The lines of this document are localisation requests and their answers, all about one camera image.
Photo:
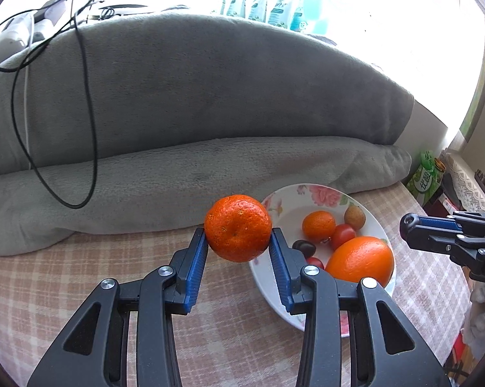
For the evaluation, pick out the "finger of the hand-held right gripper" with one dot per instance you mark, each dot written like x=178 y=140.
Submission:
x=478 y=218
x=427 y=232

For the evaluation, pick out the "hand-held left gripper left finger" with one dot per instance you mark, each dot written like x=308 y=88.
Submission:
x=194 y=274

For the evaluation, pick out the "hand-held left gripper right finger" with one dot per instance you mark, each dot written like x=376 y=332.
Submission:
x=282 y=278

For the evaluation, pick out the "small red tomato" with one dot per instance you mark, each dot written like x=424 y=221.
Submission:
x=315 y=263

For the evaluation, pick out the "dark purple plum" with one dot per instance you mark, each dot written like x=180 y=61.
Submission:
x=304 y=246

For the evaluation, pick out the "large bumpy mandarin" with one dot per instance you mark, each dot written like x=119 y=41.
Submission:
x=238 y=227

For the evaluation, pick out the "small smooth mandarin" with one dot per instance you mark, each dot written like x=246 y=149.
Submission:
x=319 y=225

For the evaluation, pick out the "floral white plate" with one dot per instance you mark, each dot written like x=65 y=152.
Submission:
x=290 y=209

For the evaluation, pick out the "brown kiwi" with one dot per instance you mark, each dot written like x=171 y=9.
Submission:
x=354 y=216

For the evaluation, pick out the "red cherry tomato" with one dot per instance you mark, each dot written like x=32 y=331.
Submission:
x=344 y=236

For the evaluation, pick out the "person's right hand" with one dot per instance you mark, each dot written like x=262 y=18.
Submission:
x=478 y=326

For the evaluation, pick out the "white lace cloth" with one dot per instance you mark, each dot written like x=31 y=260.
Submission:
x=470 y=187

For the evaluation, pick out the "red box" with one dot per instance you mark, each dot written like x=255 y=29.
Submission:
x=445 y=203

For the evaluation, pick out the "green snack packet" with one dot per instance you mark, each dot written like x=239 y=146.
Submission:
x=421 y=179

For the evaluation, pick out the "brown lidded jar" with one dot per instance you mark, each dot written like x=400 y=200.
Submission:
x=439 y=171

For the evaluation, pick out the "large glossy orange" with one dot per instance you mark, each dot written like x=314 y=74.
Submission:
x=361 y=260

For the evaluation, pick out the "light grey folded blanket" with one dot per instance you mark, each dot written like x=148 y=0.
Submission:
x=206 y=177

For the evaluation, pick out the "dark grey blanket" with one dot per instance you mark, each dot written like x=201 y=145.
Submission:
x=206 y=80

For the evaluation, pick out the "white green printed pouch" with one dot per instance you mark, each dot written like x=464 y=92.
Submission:
x=257 y=6
x=278 y=10
x=234 y=3
x=298 y=18

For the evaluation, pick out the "teal bottle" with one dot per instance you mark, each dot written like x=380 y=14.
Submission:
x=317 y=8

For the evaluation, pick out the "white power adapter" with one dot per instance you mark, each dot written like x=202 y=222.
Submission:
x=16 y=28

